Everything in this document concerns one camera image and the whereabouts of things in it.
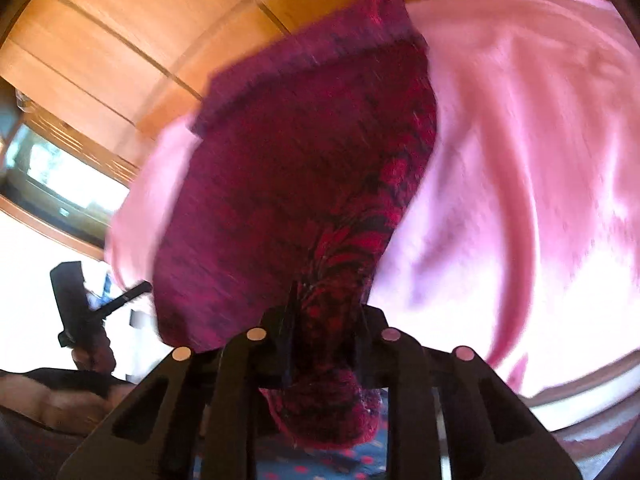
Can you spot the pink bed sheet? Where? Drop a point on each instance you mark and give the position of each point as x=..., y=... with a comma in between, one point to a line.
x=525, y=185

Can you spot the wooden wardrobe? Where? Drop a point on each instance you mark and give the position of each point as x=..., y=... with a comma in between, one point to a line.
x=140, y=25

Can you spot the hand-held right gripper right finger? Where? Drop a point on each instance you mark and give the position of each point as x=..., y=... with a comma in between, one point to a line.
x=370, y=355

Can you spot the red patterned knit sweater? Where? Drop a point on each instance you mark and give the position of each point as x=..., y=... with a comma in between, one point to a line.
x=300, y=170

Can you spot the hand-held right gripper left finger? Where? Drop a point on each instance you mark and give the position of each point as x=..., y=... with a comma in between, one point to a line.
x=272, y=350

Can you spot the grey bed base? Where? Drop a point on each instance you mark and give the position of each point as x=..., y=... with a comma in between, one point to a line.
x=590, y=390

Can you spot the person's left hand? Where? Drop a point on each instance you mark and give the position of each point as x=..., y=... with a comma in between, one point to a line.
x=95, y=355

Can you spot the window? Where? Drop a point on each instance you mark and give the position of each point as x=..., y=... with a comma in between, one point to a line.
x=60, y=175

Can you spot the person's left forearm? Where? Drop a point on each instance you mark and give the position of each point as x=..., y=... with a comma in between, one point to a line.
x=60, y=405

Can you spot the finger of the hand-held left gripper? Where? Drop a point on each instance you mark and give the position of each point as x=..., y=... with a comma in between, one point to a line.
x=127, y=296

